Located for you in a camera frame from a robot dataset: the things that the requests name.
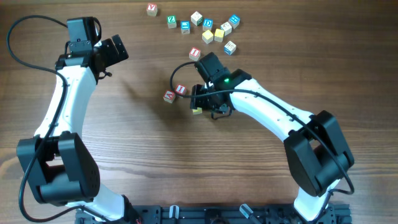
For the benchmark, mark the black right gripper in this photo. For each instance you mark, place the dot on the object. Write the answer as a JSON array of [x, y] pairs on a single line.
[[197, 99]]

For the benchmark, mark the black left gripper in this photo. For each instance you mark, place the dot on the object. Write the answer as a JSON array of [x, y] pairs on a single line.
[[114, 57]]

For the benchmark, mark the yellow S wooden block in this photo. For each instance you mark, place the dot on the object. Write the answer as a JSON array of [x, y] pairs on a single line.
[[197, 111]]

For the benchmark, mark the red i wooden block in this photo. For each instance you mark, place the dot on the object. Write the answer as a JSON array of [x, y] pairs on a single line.
[[194, 54], [180, 90]]

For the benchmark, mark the red A wooden block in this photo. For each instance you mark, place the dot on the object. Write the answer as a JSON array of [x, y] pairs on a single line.
[[169, 96]]

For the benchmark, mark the blue-sided picture wooden block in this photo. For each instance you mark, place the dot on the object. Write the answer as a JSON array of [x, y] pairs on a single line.
[[230, 48]]

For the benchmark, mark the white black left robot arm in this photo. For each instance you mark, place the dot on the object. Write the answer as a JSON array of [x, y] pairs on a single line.
[[57, 166]]

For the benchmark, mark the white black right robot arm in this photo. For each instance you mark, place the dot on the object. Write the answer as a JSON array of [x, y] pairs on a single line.
[[316, 149]]

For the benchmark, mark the red Y wooden block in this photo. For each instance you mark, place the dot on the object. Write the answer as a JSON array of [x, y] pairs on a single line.
[[152, 9]]

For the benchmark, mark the yellow-sided wooden block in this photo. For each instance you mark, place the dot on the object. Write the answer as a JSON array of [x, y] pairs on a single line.
[[207, 36]]

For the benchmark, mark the yellow top wooden block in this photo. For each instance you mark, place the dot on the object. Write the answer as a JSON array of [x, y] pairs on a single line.
[[219, 35]]

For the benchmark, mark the green Z wooden block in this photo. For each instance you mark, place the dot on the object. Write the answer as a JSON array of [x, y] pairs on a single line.
[[171, 21]]

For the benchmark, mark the plain picture wooden block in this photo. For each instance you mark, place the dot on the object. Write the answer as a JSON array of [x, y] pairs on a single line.
[[227, 28]]

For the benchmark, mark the blue wooden block left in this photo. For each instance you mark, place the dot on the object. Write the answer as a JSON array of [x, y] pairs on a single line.
[[185, 27]]

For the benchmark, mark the blue D wooden block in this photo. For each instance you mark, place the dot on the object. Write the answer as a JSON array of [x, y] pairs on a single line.
[[207, 24]]

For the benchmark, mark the plain green-edged wooden block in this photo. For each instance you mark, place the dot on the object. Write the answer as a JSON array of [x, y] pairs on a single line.
[[196, 18]]

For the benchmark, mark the blue wooden block right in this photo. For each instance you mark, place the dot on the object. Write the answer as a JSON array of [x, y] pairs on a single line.
[[234, 21]]

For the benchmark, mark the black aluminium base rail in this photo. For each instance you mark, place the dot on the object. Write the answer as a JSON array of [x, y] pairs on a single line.
[[278, 213]]

